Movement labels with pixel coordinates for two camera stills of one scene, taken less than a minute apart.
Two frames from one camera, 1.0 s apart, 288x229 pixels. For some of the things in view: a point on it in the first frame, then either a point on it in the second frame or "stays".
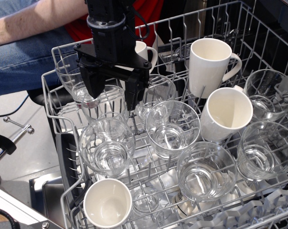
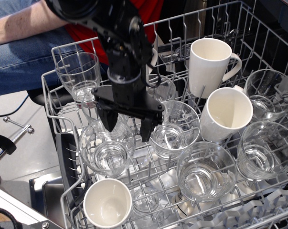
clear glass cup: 107,147 stays
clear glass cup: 206,171 stays
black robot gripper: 112,23 → 127,93
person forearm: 40,15 stays
